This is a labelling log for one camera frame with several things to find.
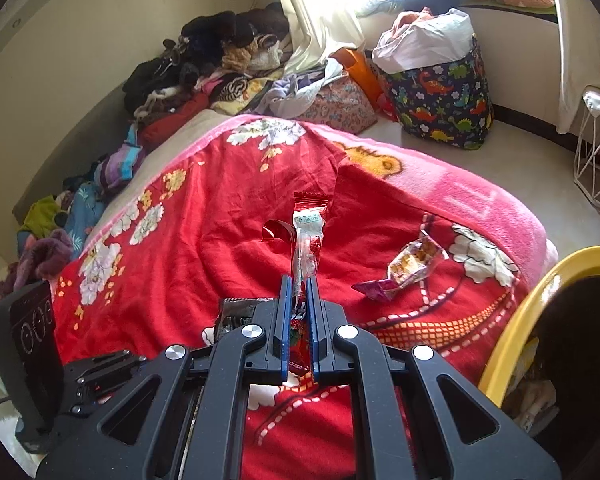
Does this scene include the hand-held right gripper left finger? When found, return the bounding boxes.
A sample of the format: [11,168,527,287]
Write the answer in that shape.
[35,274,293,480]

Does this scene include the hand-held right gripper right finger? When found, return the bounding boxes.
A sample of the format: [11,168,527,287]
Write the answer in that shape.
[306,276,563,480]

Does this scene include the red snack wrapper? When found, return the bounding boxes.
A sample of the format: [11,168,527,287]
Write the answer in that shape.
[286,192,327,373]

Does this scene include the yellow rimmed black bin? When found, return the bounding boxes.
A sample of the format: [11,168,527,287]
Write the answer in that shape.
[478,246,600,441]

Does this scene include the dark snack wrapper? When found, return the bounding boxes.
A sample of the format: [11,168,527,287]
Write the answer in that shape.
[214,297,273,346]

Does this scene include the purple candy wrapper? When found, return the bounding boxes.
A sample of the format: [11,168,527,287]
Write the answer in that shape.
[351,280,406,303]

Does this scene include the red foil scrap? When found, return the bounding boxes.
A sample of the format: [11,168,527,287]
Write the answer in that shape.
[261,219,297,244]

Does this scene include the red floral blanket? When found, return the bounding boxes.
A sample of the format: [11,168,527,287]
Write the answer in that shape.
[52,114,560,480]

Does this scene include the brown white candy wrapper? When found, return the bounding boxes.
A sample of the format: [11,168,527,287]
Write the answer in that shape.
[386,230,450,288]

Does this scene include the row of colourful folded clothes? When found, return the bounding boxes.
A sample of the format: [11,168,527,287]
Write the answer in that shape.
[0,122,148,306]

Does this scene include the floral fabric bag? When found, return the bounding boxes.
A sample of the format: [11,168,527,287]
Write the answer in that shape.
[295,72,378,136]

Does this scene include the white bag in bin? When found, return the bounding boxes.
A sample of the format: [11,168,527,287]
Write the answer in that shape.
[510,375,558,433]

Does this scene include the pale crumpled clothes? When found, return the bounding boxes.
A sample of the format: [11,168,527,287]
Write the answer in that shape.
[252,57,351,117]

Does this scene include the dinosaur print fabric basket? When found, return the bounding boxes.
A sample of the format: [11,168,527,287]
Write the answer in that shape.
[382,35,495,151]

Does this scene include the orange bag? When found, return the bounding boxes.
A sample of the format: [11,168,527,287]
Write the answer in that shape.
[330,47,398,121]

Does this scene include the cream curtain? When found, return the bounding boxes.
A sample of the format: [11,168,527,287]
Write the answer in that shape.
[547,0,600,136]
[272,0,368,77]

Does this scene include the pile of dark clothes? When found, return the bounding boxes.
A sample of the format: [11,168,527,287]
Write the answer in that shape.
[122,1,293,126]

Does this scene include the pink orange cloth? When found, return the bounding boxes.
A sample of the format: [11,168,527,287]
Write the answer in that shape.
[390,7,433,31]

